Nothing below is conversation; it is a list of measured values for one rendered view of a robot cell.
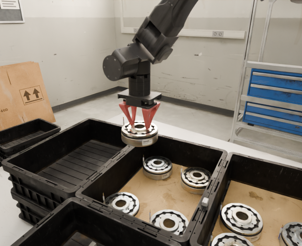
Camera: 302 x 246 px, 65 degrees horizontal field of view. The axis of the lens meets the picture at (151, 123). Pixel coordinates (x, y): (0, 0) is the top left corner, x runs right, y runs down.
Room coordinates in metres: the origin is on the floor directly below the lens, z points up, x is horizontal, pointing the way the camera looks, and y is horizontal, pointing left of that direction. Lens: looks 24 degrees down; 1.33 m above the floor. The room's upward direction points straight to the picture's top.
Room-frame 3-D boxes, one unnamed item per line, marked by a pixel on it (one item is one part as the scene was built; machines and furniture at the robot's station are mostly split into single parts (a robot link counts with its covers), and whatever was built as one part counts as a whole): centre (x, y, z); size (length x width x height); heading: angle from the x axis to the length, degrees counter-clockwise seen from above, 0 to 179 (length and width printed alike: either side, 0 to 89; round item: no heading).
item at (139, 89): (0.60, 0.03, 1.17); 0.10 x 0.07 x 0.07; 61
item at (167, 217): (0.43, -0.04, 0.86); 0.05 x 0.05 x 0.01
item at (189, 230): (0.56, -0.03, 0.92); 0.40 x 0.30 x 0.02; 152
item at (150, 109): (0.59, 0.02, 1.09); 0.07 x 0.07 x 0.09; 61
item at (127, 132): (0.60, 0.03, 1.04); 0.10 x 0.10 x 0.01
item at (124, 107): (0.60, 0.04, 1.09); 0.07 x 0.07 x 0.09; 61
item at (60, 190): (0.70, 0.23, 0.92); 0.40 x 0.30 x 0.02; 152
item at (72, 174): (0.70, 0.23, 0.87); 0.40 x 0.30 x 0.11; 152
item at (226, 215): (0.45, -0.23, 0.86); 0.10 x 0.10 x 0.01
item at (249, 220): (0.45, -0.23, 0.86); 0.05 x 0.05 x 0.01
